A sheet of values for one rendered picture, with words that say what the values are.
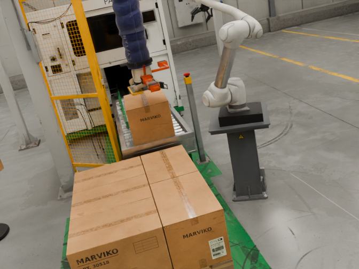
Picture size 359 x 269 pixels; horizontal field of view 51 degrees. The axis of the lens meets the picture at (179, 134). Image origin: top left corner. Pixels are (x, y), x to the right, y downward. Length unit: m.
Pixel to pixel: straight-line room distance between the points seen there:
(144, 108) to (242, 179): 1.09
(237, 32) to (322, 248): 1.63
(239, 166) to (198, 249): 1.08
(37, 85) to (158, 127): 1.34
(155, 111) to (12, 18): 1.62
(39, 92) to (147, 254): 2.23
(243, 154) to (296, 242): 0.86
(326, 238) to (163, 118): 1.70
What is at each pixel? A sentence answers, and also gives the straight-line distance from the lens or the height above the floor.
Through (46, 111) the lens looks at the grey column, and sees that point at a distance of 4.13.
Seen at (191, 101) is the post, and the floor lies 0.73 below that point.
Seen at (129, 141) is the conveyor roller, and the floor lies 0.53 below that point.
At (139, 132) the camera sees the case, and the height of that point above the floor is 0.71.
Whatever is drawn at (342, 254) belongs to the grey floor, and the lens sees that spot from 2.90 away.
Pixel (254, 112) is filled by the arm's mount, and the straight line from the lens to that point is 3.15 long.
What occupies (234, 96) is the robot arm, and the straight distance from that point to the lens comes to 3.14.
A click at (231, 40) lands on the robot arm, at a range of 2.72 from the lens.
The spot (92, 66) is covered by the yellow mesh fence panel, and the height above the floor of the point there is 1.30.
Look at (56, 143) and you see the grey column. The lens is 4.22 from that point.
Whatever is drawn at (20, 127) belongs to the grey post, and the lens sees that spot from 6.46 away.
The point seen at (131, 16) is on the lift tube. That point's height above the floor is 1.73.
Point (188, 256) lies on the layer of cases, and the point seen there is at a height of 0.27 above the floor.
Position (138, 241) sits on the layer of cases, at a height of 0.49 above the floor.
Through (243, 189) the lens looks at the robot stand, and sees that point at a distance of 3.48.
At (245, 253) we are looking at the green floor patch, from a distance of 2.93.
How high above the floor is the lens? 1.87
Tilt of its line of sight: 21 degrees down
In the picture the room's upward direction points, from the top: 12 degrees counter-clockwise
